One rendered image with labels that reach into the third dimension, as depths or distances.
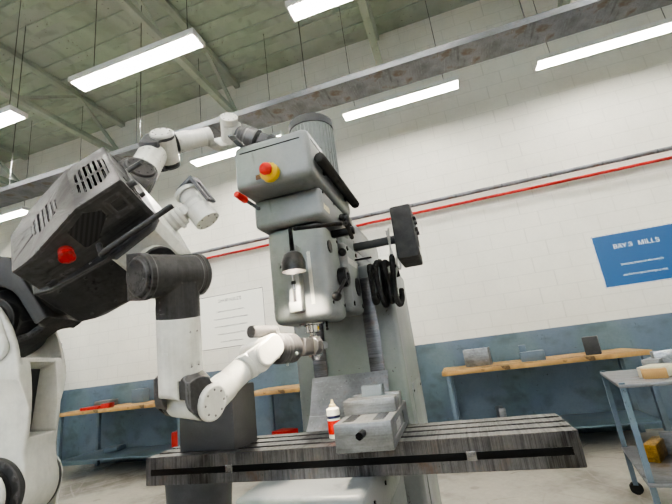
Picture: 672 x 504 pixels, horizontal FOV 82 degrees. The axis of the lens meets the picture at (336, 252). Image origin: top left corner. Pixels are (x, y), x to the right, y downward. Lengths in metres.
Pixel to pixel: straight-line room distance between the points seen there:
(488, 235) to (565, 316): 1.35
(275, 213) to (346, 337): 0.64
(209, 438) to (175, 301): 0.65
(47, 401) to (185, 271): 0.49
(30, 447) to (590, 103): 6.43
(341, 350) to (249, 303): 4.68
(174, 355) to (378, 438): 0.53
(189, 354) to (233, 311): 5.53
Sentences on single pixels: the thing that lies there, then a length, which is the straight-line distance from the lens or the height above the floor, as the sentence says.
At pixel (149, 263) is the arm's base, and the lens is 0.84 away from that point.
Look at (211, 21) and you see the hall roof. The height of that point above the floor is 6.18.
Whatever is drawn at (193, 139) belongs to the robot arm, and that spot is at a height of 2.00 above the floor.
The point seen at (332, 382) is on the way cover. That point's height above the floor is 1.10.
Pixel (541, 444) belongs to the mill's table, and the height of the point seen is 0.93.
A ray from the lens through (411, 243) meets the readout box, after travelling 1.47.
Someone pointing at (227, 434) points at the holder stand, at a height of 1.01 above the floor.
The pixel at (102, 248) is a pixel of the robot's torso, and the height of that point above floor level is 1.48.
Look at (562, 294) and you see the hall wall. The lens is 5.59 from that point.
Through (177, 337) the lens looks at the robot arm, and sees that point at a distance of 0.87.
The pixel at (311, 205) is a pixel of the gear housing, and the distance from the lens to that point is 1.25.
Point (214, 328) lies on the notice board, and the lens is 6.57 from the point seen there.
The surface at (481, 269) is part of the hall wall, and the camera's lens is 5.51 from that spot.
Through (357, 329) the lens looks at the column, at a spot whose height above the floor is 1.29.
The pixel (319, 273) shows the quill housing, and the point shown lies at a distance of 1.22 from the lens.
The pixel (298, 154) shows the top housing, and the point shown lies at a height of 1.80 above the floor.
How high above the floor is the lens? 1.20
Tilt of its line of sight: 15 degrees up
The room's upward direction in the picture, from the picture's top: 7 degrees counter-clockwise
